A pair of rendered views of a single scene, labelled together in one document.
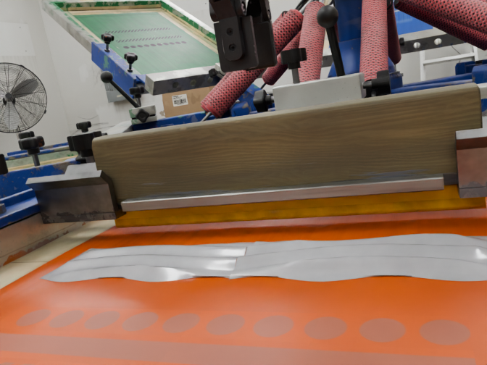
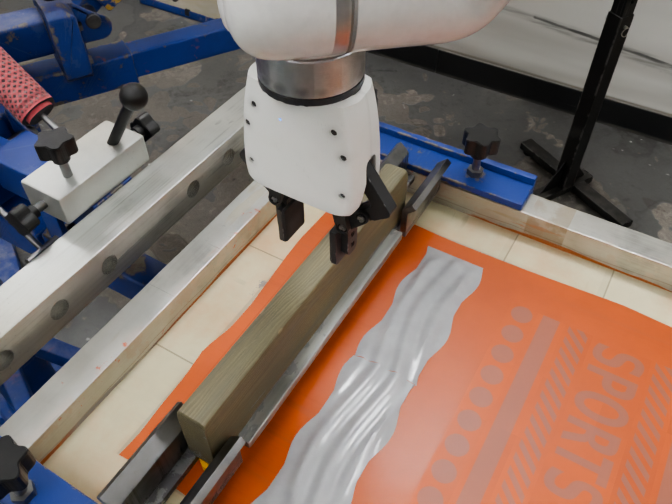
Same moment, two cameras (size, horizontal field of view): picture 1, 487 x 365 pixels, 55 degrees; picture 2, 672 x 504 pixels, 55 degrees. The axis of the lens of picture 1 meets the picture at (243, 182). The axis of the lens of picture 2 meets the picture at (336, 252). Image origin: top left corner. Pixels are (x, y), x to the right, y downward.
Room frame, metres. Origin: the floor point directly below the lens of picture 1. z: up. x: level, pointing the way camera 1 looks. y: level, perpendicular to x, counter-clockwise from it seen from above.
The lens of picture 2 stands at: (0.34, 0.36, 1.52)
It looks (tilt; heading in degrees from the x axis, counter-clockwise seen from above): 47 degrees down; 279
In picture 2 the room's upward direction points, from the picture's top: straight up
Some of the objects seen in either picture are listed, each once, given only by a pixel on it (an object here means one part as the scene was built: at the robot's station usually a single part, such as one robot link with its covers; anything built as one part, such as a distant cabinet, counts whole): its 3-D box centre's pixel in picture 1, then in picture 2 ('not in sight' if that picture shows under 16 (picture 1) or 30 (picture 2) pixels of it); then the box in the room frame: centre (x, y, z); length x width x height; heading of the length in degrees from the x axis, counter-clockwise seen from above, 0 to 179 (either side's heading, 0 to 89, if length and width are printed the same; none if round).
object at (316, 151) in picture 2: not in sight; (312, 125); (0.42, -0.02, 1.23); 0.10 x 0.07 x 0.11; 157
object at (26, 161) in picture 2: not in sight; (64, 182); (0.74, -0.15, 1.02); 0.17 x 0.06 x 0.05; 158
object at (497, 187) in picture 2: not in sight; (413, 168); (0.34, -0.29, 0.98); 0.30 x 0.05 x 0.07; 158
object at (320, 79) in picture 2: not in sight; (301, 48); (0.42, -0.03, 1.29); 0.09 x 0.07 x 0.03; 157
